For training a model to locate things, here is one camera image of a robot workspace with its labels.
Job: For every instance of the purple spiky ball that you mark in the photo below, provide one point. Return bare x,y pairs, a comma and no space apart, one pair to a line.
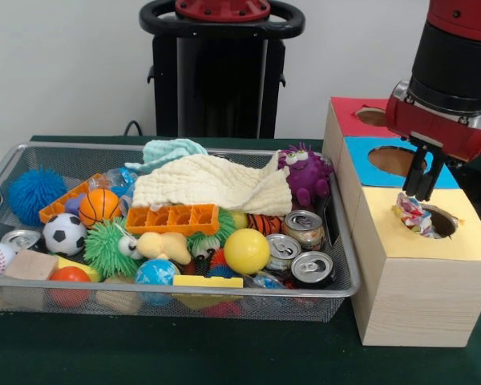
308,172

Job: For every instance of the small soccer ball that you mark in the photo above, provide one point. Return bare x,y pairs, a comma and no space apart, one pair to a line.
64,236

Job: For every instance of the orange red ball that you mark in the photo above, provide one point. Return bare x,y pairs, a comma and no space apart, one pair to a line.
70,274

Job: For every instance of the green spiky ball with eyes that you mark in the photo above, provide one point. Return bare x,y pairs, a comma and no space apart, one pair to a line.
104,248

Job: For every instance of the cream knitted cloth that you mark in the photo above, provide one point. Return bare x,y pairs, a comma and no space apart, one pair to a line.
192,180

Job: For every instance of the yellow smooth ball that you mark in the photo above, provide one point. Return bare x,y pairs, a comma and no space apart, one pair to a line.
246,250

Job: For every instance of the blue spiky ball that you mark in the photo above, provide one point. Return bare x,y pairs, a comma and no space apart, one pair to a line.
36,196

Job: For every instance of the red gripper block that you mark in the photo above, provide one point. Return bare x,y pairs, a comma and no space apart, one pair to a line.
437,128

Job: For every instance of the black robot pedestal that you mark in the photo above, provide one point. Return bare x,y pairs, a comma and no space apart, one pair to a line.
224,88

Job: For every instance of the small orange basketball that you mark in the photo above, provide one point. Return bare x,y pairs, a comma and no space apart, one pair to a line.
100,206

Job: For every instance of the polka dot paper wrapper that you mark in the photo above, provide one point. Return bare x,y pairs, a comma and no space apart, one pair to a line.
415,216

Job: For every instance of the wooden box with three holes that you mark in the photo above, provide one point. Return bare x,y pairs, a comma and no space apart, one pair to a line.
417,305

